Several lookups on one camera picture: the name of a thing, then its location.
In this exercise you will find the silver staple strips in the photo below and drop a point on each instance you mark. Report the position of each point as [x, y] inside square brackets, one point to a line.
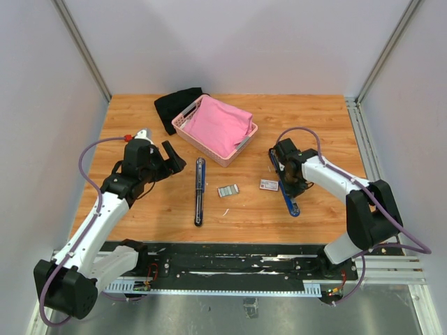
[229, 190]

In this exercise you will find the pink folded cloth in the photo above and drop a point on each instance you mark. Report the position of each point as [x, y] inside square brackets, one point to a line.
[219, 126]

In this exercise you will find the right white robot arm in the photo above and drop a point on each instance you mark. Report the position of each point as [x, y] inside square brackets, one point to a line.
[371, 211]

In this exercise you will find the pink plastic basket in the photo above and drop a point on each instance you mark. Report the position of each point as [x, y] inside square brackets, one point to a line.
[180, 121]

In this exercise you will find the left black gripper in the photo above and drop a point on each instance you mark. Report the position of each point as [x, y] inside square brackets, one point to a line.
[175, 162]

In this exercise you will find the red staple box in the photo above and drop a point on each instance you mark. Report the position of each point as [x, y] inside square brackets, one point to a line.
[269, 185]

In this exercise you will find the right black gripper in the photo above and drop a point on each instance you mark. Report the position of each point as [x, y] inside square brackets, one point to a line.
[293, 190]

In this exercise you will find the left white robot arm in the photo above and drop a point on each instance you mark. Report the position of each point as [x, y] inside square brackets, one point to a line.
[73, 279]

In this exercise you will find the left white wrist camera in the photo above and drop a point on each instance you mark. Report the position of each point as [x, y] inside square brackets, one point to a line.
[143, 136]

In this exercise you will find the black folded cloth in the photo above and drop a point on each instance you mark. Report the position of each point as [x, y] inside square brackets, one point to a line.
[169, 106]

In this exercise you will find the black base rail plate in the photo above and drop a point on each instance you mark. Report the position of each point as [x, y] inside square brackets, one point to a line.
[233, 269]

